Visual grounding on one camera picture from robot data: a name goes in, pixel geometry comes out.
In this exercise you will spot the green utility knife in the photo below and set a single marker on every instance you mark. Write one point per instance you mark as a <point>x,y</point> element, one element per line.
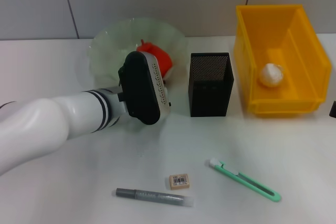
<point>244,180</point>

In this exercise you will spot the pale green glass fruit bowl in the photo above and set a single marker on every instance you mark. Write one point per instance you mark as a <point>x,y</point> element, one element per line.
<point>115,40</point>

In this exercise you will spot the black mesh pen holder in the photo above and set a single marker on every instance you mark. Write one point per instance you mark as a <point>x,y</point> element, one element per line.
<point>210,98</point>

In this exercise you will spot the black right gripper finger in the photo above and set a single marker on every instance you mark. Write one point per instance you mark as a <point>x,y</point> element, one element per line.
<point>333,108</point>

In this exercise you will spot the red-orange orange fruit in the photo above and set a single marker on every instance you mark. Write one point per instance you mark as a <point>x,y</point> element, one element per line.
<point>160,56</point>

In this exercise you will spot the beige eraser with barcode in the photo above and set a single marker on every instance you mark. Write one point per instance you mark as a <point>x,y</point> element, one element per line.
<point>179,181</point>

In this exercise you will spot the yellow plastic bin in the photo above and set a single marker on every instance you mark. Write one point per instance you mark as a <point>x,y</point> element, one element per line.
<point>278,37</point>

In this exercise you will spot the white paper ball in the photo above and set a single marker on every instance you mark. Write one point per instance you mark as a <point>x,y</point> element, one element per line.
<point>271,75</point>

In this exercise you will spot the grey marker pen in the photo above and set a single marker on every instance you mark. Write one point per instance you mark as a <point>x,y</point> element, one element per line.
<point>155,197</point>

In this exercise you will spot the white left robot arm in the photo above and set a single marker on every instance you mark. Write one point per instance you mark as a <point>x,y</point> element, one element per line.
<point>44,124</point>

